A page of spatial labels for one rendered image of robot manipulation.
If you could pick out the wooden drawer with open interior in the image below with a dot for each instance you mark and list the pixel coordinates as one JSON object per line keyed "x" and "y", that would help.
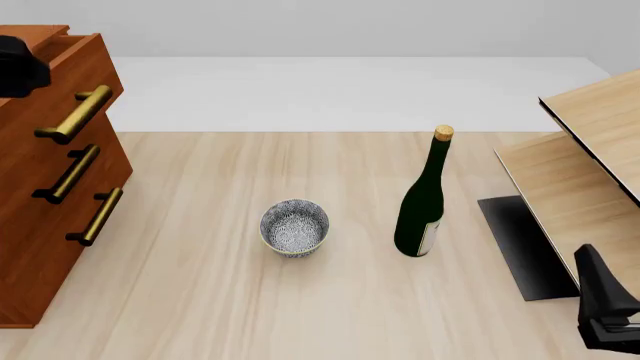
{"x": 102, "y": 69}

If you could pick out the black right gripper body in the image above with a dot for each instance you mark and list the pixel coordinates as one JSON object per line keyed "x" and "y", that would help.
{"x": 612, "y": 333}

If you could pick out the pale wooden two-tier shelf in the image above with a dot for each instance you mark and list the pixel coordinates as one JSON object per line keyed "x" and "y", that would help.
{"x": 575, "y": 180}

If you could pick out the bottle cork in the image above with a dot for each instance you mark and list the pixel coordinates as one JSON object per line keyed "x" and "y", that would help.
{"x": 444, "y": 132}

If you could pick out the blue-white patterned bowl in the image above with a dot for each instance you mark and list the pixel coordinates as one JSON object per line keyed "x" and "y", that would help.
{"x": 295, "y": 228}

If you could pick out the red-brown wooden cabinet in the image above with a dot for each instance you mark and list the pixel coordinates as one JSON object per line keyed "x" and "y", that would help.
{"x": 20, "y": 285}

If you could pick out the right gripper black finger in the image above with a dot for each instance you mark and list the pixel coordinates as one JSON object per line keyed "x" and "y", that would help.
{"x": 597, "y": 285}

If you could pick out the wooden cabinet drawer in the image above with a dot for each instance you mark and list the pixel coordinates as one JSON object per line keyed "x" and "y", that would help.
{"x": 55, "y": 258}
{"x": 27, "y": 189}

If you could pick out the dark green wine bottle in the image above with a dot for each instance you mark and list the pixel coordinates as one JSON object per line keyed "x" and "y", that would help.
{"x": 419, "y": 221}

